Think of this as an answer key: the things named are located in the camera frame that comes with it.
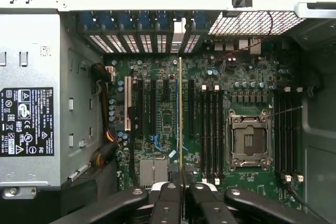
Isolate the silver power supply unit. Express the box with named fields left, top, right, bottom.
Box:
left=0, top=11, right=64, bottom=188

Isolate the white expansion slot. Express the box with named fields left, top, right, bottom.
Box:
left=124, top=76, right=132, bottom=132

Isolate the green motherboard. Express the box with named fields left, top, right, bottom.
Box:
left=104, top=37, right=307, bottom=210

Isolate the black RAM slot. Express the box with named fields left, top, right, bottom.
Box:
left=213, top=84, right=219, bottom=185
left=207, top=89, right=213, bottom=180
left=287, top=90, right=294, bottom=177
left=274, top=90, right=281, bottom=177
left=280, top=87, right=291, bottom=182
left=293, top=87, right=304, bottom=182
left=218, top=89, right=225, bottom=180
left=200, top=84, right=207, bottom=183

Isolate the red and black twisted wire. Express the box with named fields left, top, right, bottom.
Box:
left=215, top=10, right=274, bottom=61

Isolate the metal CPU socket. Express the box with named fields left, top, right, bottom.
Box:
left=225, top=108, right=274, bottom=173

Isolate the thin black wire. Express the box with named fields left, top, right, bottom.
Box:
left=279, top=174, right=309, bottom=208

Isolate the black sleeved power cable bundle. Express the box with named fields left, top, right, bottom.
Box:
left=90, top=62, right=119, bottom=168

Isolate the silver finned chipset heatsink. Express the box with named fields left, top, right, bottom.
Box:
left=139, top=159, right=169, bottom=187

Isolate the long black expansion slot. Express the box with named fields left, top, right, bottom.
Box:
left=150, top=78, right=158, bottom=136
left=187, top=78, right=195, bottom=136
left=136, top=78, right=145, bottom=136

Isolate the grey metal PC case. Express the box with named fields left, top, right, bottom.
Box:
left=0, top=0, right=336, bottom=224

